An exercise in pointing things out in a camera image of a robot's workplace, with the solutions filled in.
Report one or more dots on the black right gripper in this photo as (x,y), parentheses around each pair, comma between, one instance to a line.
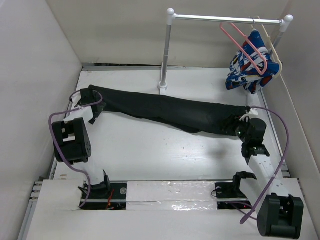
(246,123)

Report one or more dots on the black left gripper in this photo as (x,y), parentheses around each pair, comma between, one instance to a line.
(100,106)

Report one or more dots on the black trousers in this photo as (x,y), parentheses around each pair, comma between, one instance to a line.
(189,116)

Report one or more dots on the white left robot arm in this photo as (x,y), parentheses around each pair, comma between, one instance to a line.
(69,133)

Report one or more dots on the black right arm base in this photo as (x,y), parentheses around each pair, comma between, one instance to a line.
(229,198)

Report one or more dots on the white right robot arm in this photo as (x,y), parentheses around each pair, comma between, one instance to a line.
(279,213)

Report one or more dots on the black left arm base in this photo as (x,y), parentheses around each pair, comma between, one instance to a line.
(109,198)

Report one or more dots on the cream plastic hanger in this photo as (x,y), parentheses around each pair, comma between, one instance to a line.
(271,48)

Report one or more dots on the blue patterned garment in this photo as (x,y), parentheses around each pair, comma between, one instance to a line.
(242,72)

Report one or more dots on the white metal clothes rack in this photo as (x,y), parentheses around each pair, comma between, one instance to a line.
(171,16)

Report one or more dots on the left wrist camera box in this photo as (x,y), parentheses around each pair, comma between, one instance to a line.
(75,99)

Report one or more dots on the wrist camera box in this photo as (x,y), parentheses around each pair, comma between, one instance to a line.
(75,99)
(251,113)

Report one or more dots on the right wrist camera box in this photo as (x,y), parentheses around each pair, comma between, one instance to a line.
(251,113)

